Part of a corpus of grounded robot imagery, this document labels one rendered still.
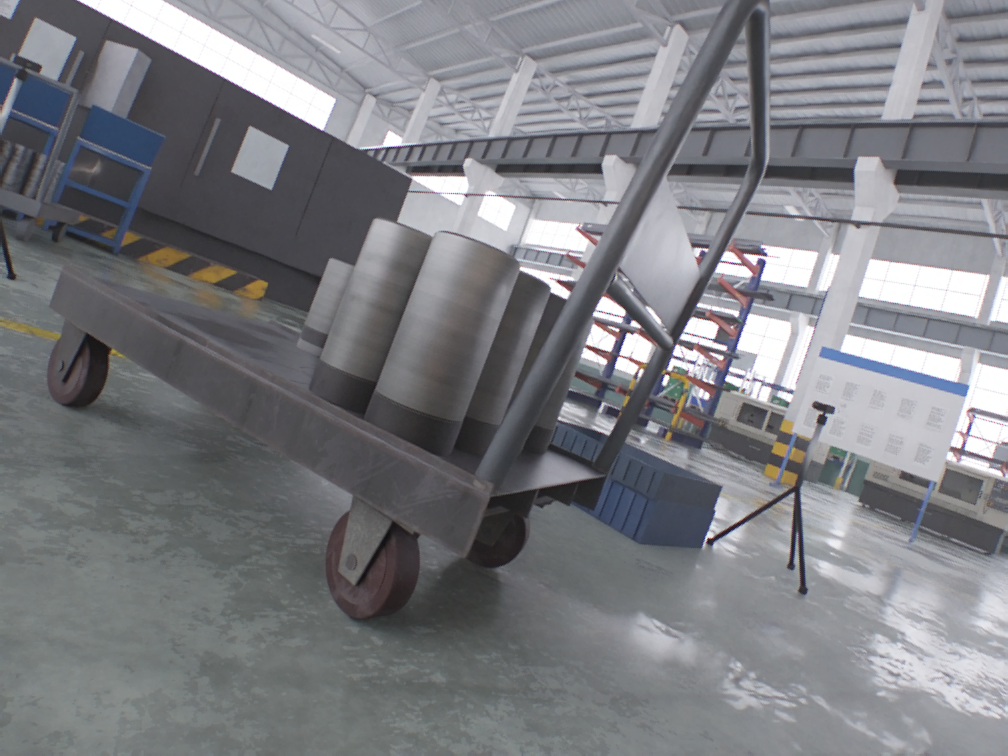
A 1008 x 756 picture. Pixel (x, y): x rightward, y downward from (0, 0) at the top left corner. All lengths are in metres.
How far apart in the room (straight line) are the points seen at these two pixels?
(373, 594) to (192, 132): 6.51
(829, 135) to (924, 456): 6.46
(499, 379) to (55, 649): 0.60
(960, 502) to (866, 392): 6.25
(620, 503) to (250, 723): 1.52
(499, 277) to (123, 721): 0.60
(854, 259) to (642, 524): 9.69
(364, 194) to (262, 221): 1.30
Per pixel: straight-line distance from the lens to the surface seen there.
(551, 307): 0.99
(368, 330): 0.87
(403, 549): 0.83
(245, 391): 0.93
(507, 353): 0.87
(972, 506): 14.24
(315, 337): 1.38
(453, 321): 0.75
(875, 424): 8.33
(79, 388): 1.37
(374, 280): 0.88
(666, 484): 1.95
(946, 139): 11.72
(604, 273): 0.68
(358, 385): 0.88
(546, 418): 1.12
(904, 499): 14.53
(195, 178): 7.06
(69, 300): 1.35
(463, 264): 0.76
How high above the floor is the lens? 0.41
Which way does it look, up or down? 2 degrees up
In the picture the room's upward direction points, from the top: 21 degrees clockwise
